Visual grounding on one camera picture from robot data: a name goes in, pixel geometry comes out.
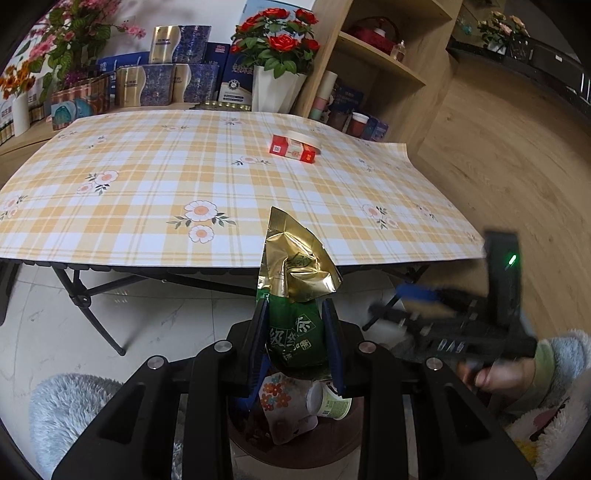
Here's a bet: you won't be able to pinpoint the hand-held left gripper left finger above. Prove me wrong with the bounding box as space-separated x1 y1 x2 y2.
51 299 273 480

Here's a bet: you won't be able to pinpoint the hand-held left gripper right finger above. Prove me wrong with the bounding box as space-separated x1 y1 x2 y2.
321 299 539 480

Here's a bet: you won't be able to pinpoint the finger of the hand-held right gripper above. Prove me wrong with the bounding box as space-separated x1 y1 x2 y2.
369 302 426 335
394 282 483 308

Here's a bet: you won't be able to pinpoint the clear plastic blister packaging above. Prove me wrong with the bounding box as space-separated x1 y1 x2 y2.
259 374 319 446

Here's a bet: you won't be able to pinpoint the green white paper cup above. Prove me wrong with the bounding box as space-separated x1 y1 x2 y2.
305 381 352 420

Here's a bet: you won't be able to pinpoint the green gold tea bag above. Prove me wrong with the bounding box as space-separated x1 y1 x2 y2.
256 206 343 370

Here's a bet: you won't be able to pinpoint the maroon round waste bin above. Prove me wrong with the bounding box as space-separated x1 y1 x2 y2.
226 355 407 480

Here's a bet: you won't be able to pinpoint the person's right forearm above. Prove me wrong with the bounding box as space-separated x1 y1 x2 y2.
503 330 591 462

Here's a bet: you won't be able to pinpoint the person's right hand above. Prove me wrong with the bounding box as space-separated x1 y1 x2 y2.
457 355 548 404

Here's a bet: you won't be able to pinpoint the yellow plaid flowered tablecloth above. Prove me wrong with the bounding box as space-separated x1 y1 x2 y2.
0 110 485 271

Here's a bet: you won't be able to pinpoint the small blue box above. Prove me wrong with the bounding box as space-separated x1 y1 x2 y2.
365 115 389 141

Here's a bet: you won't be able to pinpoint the red cup with white lid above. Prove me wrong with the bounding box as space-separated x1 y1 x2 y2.
346 111 368 137

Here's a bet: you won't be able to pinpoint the person's left fluffy trouser leg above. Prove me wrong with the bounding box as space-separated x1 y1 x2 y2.
30 373 181 480

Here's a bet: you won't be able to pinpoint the red cigarette box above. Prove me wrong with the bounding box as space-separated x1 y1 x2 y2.
269 135 317 163

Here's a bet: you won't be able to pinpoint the dark blue picture box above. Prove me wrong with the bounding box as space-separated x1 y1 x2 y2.
332 78 365 114

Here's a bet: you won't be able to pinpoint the stack of paper cups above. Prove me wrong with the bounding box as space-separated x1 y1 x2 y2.
308 69 338 121

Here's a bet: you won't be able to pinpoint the black counter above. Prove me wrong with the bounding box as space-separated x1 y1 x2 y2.
450 28 591 107

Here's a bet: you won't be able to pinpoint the wooden shelf unit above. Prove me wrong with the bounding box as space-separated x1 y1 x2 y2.
291 0 462 153

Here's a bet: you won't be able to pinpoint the white flower pot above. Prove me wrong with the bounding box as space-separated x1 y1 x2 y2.
252 65 308 114

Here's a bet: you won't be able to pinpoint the small pink flower plant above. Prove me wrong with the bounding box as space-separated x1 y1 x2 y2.
475 10 531 52

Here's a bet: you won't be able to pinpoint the red teapot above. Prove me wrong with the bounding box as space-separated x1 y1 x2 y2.
346 16 400 54

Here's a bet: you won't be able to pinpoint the blue and white carton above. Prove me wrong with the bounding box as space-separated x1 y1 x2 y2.
217 62 254 104

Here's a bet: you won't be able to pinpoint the gold and blue gift box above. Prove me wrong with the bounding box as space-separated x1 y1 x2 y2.
148 24 213 65
115 64 175 108
172 62 220 104

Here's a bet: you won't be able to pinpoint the red rose artificial plant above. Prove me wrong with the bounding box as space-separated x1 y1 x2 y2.
230 7 321 79

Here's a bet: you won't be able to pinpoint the dark blue upright box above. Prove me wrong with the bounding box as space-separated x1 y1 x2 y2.
205 41 232 70

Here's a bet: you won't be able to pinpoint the flat blue box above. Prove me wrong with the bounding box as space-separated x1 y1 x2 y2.
97 51 151 77

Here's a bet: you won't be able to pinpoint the white ribbed vase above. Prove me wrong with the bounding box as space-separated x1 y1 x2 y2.
11 95 32 137

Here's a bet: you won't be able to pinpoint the orange artificial flowers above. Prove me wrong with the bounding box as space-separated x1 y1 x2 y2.
0 65 35 100

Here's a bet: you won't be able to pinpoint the pink blossom artificial plant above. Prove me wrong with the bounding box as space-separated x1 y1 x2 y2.
28 0 146 93

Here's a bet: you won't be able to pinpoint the black folding table frame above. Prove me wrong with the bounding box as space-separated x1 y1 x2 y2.
0 261 426 356

